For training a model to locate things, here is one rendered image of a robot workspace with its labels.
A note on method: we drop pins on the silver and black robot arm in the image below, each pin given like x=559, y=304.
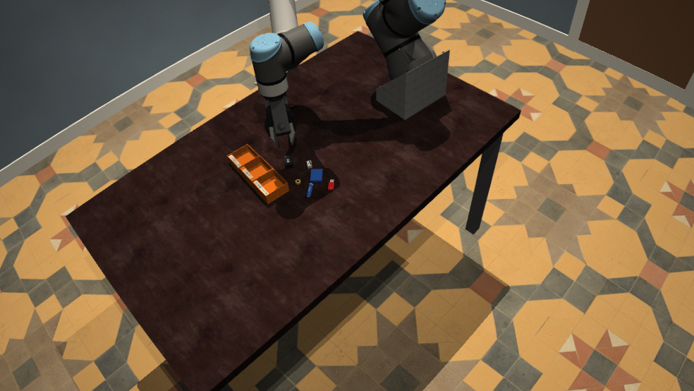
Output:
x=394, y=25

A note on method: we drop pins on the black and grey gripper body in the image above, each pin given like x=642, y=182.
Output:
x=268, y=114

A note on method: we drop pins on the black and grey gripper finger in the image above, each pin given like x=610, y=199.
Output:
x=293, y=124
x=270, y=131

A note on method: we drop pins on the black 9v battery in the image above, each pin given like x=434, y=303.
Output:
x=288, y=162

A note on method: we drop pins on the orange three-compartment bin rack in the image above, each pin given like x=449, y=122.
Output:
x=258, y=173

